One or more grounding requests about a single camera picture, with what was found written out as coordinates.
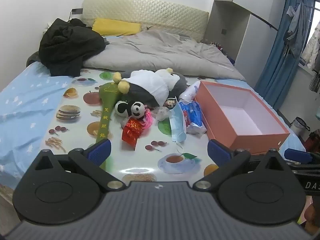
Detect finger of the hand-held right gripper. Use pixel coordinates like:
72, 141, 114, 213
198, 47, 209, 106
284, 148, 320, 165

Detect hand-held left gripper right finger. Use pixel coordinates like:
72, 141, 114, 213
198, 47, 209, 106
193, 139, 288, 193

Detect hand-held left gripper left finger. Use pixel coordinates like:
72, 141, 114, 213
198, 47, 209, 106
34, 138, 127, 193

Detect red foil packet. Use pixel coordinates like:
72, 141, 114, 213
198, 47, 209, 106
122, 119, 145, 147

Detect orange cardboard box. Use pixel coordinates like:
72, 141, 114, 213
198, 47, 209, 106
194, 81, 290, 155

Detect blue plastic bag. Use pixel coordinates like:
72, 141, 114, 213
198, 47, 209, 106
180, 99, 207, 134

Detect blue face mask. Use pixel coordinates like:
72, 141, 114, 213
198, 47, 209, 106
169, 104, 187, 143

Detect small panda plush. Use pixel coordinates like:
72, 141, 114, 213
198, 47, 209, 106
114, 100, 145, 118

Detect clear plastic wrapper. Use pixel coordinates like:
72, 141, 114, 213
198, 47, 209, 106
157, 106, 171, 120

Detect person's right hand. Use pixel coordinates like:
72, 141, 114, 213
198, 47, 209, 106
305, 196, 320, 237

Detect white trash bin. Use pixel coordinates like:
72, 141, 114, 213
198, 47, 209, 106
290, 117, 310, 137

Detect food print plastic mat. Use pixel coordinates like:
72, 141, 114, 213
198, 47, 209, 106
44, 67, 225, 183

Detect white bottle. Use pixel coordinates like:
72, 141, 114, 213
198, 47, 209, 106
180, 81, 200, 100

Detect brown patterned round packet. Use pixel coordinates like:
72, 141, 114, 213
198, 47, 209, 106
164, 97, 178, 109

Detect hanging striped garment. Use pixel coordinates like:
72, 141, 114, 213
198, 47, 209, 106
309, 72, 320, 92

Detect grey penguin plush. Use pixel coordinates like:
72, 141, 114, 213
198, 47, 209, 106
112, 67, 188, 107

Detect light blue bedsheet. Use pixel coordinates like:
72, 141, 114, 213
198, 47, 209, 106
0, 60, 310, 188

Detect hanging clothes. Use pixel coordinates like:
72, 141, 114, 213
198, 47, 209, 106
254, 0, 313, 110

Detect row of small bottles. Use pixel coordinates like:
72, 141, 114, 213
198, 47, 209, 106
204, 40, 234, 64

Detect hanging white jacket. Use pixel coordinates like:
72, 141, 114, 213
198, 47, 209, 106
300, 22, 320, 68

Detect grey white wardrobe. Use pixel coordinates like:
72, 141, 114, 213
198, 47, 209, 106
203, 0, 287, 90

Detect black jacket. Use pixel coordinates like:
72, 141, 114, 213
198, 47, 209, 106
37, 18, 110, 77

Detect grey duvet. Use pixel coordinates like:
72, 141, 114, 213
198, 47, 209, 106
82, 29, 247, 82

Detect hanging denim garment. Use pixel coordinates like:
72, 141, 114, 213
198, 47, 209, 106
282, 1, 312, 60

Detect yellow pillow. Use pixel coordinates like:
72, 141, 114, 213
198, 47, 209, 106
92, 18, 142, 37

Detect small black garment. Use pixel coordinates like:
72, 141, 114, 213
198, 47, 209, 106
69, 18, 93, 29

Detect cream quilted headboard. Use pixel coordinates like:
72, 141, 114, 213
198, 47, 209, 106
82, 0, 210, 43

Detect wall socket with charger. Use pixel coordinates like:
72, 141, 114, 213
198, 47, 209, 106
66, 8, 83, 22

